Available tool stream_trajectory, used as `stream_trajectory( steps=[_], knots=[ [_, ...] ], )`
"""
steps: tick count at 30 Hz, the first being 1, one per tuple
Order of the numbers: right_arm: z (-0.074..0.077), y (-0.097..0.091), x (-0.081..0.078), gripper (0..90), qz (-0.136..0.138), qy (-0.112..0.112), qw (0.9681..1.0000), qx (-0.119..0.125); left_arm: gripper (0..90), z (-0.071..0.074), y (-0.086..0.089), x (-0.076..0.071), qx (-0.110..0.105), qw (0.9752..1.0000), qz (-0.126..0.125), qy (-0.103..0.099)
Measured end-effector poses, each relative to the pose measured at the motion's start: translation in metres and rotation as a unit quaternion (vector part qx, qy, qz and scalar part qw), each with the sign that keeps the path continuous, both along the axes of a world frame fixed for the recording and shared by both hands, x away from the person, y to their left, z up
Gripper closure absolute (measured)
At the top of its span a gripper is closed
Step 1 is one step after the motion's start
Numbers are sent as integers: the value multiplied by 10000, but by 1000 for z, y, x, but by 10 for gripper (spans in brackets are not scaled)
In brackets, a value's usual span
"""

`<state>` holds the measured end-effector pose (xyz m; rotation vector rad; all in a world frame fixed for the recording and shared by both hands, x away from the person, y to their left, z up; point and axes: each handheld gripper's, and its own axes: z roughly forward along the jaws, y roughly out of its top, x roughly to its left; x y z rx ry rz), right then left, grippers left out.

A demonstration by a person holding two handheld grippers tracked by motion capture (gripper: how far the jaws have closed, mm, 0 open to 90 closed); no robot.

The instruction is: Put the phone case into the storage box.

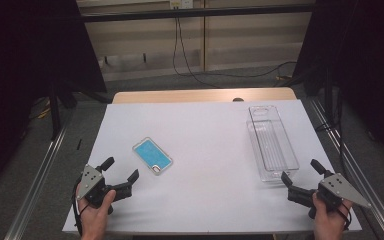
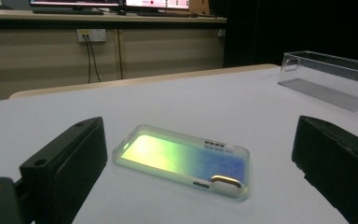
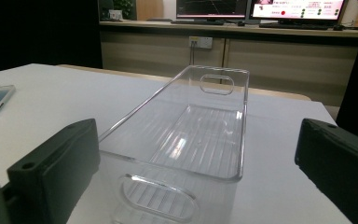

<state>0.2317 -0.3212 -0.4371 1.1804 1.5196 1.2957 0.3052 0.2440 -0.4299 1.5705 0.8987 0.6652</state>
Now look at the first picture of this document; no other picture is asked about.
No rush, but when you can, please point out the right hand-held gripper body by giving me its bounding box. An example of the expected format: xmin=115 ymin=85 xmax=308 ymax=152
xmin=288 ymin=170 xmax=372 ymax=219

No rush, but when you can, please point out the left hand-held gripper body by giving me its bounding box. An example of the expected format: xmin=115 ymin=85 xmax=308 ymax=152
xmin=76 ymin=164 xmax=134 ymax=215

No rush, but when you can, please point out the blue translucent phone case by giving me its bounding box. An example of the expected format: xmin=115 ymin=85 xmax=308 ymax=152
xmin=132 ymin=136 xmax=174 ymax=176

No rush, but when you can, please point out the clear plastic box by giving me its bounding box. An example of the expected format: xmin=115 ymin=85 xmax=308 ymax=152
xmin=246 ymin=105 xmax=300 ymax=183

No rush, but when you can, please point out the person's left hand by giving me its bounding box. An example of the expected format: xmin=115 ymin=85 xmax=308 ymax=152
xmin=75 ymin=188 xmax=117 ymax=240

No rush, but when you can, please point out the person's right hand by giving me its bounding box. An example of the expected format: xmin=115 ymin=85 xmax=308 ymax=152
xmin=312 ymin=193 xmax=354 ymax=240

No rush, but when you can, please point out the wooden table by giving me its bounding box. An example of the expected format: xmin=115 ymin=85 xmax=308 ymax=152
xmin=112 ymin=87 xmax=297 ymax=105

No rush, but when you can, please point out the black curtain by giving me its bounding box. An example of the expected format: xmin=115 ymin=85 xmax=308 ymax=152
xmin=0 ymin=0 xmax=108 ymax=195
xmin=292 ymin=0 xmax=384 ymax=163

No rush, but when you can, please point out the black horizontal bar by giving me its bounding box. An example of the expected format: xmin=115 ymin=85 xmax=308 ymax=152
xmin=79 ymin=3 xmax=316 ymax=23

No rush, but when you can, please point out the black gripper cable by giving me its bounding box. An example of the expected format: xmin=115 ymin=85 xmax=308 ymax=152
xmin=339 ymin=201 xmax=352 ymax=232
xmin=71 ymin=178 xmax=84 ymax=236

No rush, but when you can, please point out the metal floor rail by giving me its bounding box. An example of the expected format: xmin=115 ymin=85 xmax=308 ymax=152
xmin=3 ymin=124 xmax=70 ymax=240
xmin=309 ymin=97 xmax=384 ymax=240

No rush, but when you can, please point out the black stand post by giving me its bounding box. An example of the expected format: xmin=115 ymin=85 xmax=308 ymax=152
xmin=47 ymin=83 xmax=63 ymax=141

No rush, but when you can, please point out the black floor cable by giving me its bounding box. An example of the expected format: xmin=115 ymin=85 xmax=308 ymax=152
xmin=179 ymin=60 xmax=298 ymax=80

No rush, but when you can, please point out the black hanging cable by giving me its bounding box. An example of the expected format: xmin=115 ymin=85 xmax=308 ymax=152
xmin=172 ymin=16 xmax=222 ymax=90

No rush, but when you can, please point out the white wall outlet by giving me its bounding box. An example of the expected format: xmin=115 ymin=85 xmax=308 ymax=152
xmin=169 ymin=0 xmax=194 ymax=10

